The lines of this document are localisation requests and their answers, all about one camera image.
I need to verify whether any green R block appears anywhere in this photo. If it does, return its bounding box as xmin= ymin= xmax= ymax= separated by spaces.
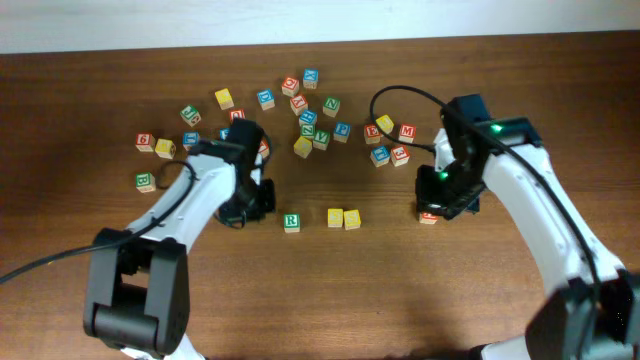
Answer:
xmin=283 ymin=214 xmax=301 ymax=233

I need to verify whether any yellow S block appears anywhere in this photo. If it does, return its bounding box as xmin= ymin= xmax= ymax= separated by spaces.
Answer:
xmin=343 ymin=209 xmax=361 ymax=230
xmin=327 ymin=208 xmax=344 ymax=228

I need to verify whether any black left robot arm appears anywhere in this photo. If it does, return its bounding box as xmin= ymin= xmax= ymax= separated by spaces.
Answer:
xmin=83 ymin=119 xmax=275 ymax=359

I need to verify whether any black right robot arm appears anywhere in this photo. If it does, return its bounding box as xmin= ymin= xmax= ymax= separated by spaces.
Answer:
xmin=415 ymin=94 xmax=639 ymax=359

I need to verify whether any red A block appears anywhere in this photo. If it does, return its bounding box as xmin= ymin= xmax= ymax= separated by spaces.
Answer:
xmin=419 ymin=212 xmax=438 ymax=225

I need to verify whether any red 3 block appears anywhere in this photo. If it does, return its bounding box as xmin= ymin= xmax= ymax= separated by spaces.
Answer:
xmin=390 ymin=145 xmax=410 ymax=167

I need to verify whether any red M block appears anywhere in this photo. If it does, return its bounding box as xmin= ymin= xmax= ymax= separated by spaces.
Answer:
xmin=398 ymin=124 xmax=417 ymax=145

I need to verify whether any yellow block centre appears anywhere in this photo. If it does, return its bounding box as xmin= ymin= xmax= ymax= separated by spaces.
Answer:
xmin=293 ymin=136 xmax=313 ymax=159

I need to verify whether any blue 5 block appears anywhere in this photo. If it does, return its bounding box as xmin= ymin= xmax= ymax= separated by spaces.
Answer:
xmin=219 ymin=128 xmax=230 ymax=140

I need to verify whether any blue E block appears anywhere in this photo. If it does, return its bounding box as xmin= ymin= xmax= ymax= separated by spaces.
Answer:
xmin=370 ymin=146 xmax=390 ymax=167

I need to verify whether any green Z block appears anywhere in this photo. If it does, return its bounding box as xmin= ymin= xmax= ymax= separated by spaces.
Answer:
xmin=300 ymin=124 xmax=316 ymax=140

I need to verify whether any red U block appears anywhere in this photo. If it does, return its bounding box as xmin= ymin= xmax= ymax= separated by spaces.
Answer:
xmin=229 ymin=109 xmax=246 ymax=123

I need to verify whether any green V block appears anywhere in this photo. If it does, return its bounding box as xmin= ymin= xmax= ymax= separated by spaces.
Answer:
xmin=312 ymin=130 xmax=330 ymax=151

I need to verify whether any yellow block right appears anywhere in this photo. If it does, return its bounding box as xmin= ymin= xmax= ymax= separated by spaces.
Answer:
xmin=375 ymin=114 xmax=394 ymax=138

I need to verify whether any red E block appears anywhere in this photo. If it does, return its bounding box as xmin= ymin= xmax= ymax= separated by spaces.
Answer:
xmin=364 ymin=124 xmax=382 ymax=145

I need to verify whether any blue block centre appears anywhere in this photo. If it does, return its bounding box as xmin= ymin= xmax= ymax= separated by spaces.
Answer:
xmin=298 ymin=110 xmax=318 ymax=126

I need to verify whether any blue D block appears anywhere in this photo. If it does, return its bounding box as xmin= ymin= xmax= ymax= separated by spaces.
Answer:
xmin=257 ymin=89 xmax=275 ymax=111

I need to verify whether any red Y block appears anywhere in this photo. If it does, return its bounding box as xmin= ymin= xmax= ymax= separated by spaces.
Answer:
xmin=290 ymin=94 xmax=309 ymax=116

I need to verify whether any yellow block far left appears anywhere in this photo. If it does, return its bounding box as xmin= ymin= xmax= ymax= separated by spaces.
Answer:
xmin=214 ymin=88 xmax=234 ymax=110

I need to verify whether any green J block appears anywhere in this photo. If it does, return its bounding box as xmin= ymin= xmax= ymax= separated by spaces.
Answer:
xmin=180 ymin=105 xmax=202 ymax=127

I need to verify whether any green B block left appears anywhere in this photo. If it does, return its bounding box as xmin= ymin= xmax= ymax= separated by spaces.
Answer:
xmin=135 ymin=172 xmax=156 ymax=193

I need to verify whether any blue P block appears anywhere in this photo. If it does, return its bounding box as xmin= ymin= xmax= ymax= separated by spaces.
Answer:
xmin=333 ymin=122 xmax=351 ymax=143

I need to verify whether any red C block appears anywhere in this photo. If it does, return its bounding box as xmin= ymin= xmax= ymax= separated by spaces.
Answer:
xmin=281 ymin=77 xmax=300 ymax=97

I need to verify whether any red 6 block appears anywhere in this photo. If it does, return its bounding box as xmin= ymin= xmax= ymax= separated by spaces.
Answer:
xmin=135 ymin=133 xmax=156 ymax=152

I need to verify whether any green N block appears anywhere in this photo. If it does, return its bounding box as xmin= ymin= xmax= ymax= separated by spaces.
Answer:
xmin=323 ymin=96 xmax=341 ymax=118

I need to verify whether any blue X block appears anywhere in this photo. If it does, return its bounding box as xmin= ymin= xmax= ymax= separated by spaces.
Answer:
xmin=303 ymin=68 xmax=319 ymax=89

